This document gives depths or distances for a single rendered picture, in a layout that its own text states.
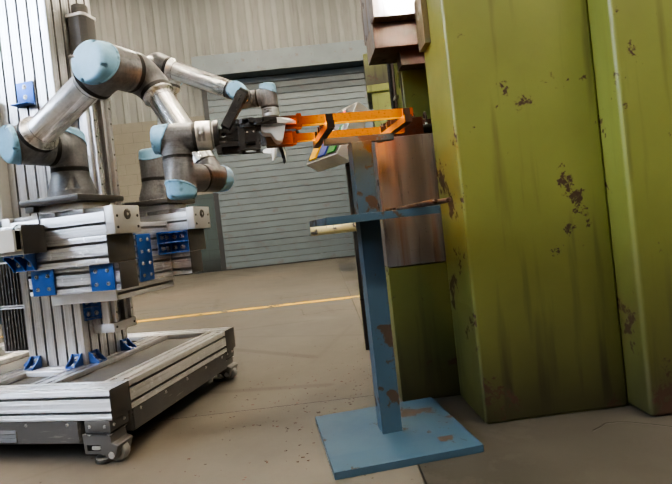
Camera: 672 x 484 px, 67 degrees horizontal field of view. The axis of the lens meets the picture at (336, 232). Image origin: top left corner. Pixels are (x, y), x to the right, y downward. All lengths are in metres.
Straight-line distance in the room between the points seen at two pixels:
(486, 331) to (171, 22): 9.96
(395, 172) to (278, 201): 8.15
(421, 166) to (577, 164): 0.49
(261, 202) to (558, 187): 8.54
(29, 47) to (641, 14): 2.02
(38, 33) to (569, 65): 1.82
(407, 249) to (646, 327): 0.73
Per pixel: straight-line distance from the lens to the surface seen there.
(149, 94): 1.59
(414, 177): 1.79
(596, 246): 1.71
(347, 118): 1.39
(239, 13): 10.79
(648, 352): 1.71
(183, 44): 10.79
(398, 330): 1.80
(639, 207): 1.66
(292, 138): 1.61
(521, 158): 1.62
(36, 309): 2.22
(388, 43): 2.03
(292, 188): 9.86
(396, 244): 1.77
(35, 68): 2.24
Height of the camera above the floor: 0.63
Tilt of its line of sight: 1 degrees down
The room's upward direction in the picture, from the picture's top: 6 degrees counter-clockwise
